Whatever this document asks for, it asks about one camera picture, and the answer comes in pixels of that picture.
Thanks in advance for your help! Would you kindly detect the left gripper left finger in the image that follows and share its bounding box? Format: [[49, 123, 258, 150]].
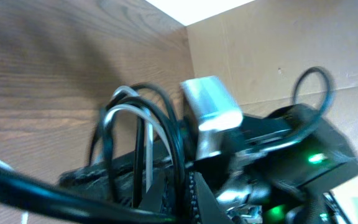
[[58, 149, 176, 218]]

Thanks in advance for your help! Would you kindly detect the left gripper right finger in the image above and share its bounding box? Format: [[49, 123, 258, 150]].
[[189, 172, 232, 224]]

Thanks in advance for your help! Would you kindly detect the black usb cable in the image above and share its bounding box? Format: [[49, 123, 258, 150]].
[[0, 82, 188, 224]]

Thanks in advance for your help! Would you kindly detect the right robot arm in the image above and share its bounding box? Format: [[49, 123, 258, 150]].
[[208, 104, 358, 223]]

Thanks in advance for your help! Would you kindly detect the cardboard box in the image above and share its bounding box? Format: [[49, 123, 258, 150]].
[[187, 0, 358, 152]]

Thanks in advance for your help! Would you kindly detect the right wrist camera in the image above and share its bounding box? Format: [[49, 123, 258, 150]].
[[180, 76, 243, 161]]

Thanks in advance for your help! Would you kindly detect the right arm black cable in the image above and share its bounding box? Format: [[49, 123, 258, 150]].
[[259, 66, 335, 153]]

